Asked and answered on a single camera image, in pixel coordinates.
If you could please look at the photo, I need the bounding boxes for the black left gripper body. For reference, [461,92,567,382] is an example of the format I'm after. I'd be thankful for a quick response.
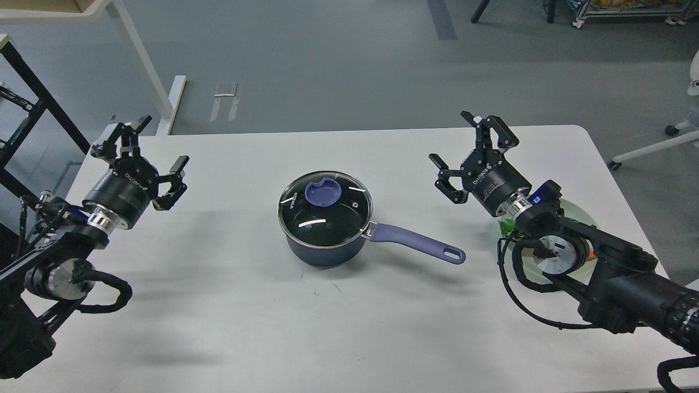
[82,156,159,229]

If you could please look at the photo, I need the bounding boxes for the glass pot lid purple knob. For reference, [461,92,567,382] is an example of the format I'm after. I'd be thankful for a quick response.
[279,171,374,248]

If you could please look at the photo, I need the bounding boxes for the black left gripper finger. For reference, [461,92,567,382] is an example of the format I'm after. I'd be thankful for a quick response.
[90,115,152,163]
[152,155,189,211]

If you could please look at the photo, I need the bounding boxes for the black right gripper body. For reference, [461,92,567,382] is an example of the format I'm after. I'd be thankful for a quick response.
[461,148,532,217]

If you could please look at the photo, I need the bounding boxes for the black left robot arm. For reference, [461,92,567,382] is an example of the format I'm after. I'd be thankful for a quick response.
[1,115,189,379]

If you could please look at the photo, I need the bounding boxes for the white office chair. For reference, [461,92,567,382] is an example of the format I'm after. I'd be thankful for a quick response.
[607,53,698,171]

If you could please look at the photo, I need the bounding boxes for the white desk with legs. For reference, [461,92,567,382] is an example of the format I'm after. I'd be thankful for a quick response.
[0,0,187,136]

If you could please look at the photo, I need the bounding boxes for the black metal frame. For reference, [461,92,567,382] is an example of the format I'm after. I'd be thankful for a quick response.
[1,33,91,198]

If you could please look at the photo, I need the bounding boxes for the dark blue saucepan purple handle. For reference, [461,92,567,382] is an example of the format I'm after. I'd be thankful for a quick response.
[279,171,466,268]

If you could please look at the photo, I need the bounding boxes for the black furniture legs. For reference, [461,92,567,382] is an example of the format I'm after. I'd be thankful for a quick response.
[469,1,562,25]

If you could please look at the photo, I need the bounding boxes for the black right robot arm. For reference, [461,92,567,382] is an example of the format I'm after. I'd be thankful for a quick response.
[429,110,698,392]

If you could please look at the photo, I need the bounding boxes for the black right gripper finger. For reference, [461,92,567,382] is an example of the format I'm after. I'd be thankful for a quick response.
[429,153,470,205]
[460,111,520,156]

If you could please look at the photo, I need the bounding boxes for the metal wheeled cart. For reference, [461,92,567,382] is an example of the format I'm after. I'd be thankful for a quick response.
[569,1,697,29]

